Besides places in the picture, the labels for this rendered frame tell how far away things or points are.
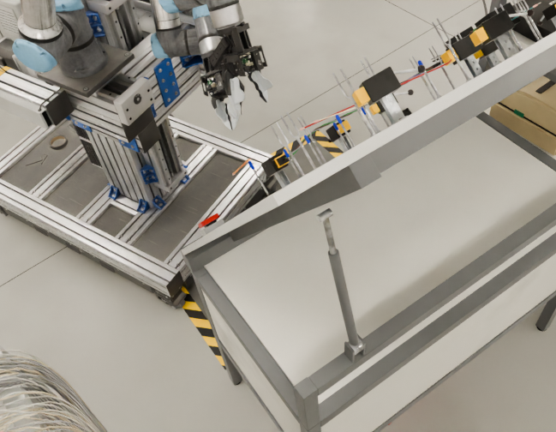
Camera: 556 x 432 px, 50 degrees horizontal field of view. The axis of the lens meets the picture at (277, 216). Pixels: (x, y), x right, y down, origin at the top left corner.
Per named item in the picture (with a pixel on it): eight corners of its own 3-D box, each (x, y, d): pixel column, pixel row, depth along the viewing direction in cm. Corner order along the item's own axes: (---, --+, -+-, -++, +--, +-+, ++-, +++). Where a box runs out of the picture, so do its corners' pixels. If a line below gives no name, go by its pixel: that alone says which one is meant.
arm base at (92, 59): (51, 70, 187) (38, 43, 180) (84, 44, 195) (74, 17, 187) (86, 83, 182) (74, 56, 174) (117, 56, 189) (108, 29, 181)
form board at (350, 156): (471, 88, 210) (469, 83, 210) (785, -90, 113) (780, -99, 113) (183, 255, 175) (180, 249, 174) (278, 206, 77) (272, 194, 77)
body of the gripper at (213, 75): (203, 97, 160) (194, 56, 162) (217, 104, 168) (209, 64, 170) (228, 88, 158) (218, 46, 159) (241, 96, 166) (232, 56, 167)
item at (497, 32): (553, 33, 118) (530, -6, 118) (504, 62, 118) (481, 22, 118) (542, 39, 122) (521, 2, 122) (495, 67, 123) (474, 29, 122)
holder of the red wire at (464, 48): (516, 56, 152) (495, 19, 152) (472, 81, 151) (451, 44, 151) (506, 61, 157) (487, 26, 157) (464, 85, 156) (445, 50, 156)
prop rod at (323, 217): (320, 217, 108) (345, 321, 125) (332, 210, 108) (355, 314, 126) (315, 213, 109) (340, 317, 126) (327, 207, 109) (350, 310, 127)
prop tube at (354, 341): (346, 349, 134) (322, 251, 116) (355, 343, 135) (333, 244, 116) (355, 357, 132) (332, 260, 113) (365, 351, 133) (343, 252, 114)
